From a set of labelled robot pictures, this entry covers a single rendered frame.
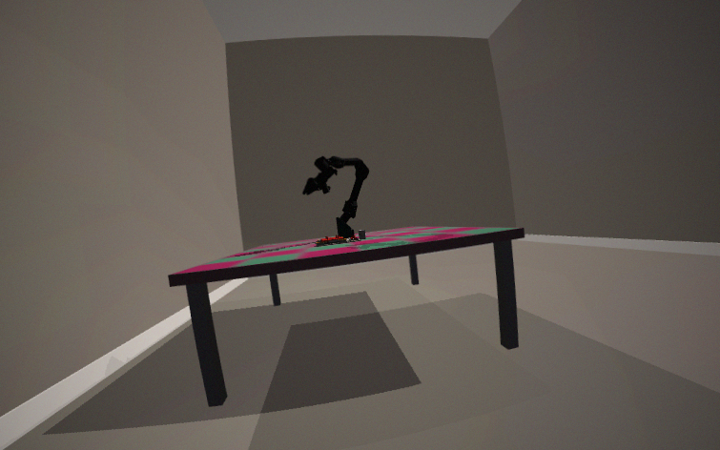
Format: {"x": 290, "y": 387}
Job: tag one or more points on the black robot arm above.
{"x": 322, "y": 164}

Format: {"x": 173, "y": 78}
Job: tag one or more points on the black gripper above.
{"x": 313, "y": 183}

